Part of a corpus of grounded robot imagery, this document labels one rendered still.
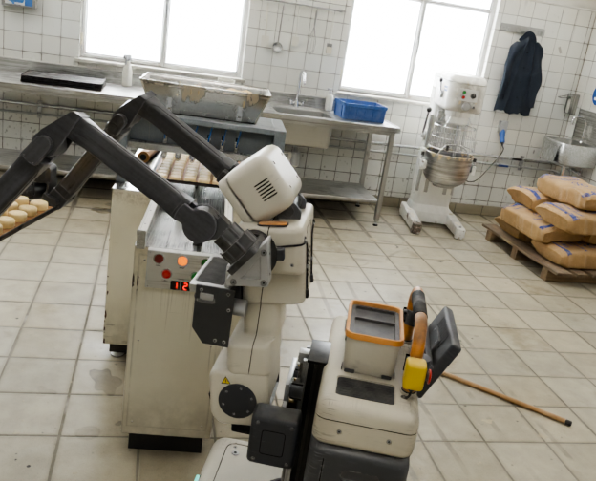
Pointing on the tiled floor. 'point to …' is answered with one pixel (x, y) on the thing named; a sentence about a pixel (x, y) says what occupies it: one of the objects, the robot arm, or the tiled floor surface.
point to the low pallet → (523, 251)
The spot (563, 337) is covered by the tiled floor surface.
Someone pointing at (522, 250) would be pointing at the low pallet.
